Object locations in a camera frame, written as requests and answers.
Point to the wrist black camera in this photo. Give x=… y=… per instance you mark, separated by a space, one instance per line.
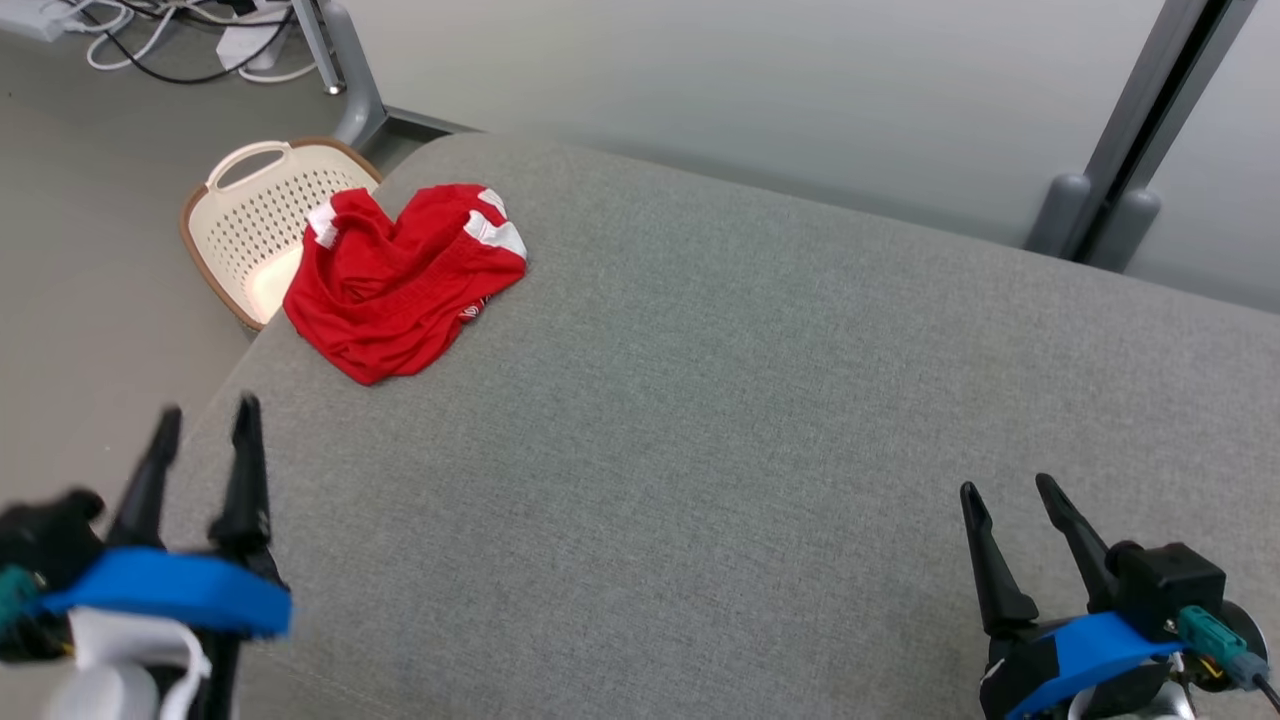
x=1170 y=590
x=50 y=530

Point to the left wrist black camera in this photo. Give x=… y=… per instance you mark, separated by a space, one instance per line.
x=50 y=530

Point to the wrist blue camera bracket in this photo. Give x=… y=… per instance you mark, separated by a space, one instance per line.
x=1100 y=640
x=170 y=590

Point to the cream perforated laundry basket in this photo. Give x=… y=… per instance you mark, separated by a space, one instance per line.
x=250 y=220

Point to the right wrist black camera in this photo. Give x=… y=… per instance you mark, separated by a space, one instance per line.
x=1170 y=590

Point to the white power adapter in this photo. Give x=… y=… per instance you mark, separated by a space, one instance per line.
x=250 y=45

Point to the grey metal table leg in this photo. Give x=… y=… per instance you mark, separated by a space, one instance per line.
x=355 y=90

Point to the grey metal partition post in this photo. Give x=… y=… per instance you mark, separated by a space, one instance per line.
x=1135 y=110

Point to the right wrist blue camera bracket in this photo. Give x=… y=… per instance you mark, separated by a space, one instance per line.
x=1100 y=640

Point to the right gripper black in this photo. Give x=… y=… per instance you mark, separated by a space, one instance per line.
x=1010 y=670

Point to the left wrist blue camera bracket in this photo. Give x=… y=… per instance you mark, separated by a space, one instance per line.
x=170 y=590

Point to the white power strip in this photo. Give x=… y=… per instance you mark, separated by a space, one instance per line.
x=30 y=18

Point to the red garment with white bands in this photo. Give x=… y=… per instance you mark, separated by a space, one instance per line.
x=390 y=290

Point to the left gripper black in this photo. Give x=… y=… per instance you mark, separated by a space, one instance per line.
x=255 y=564

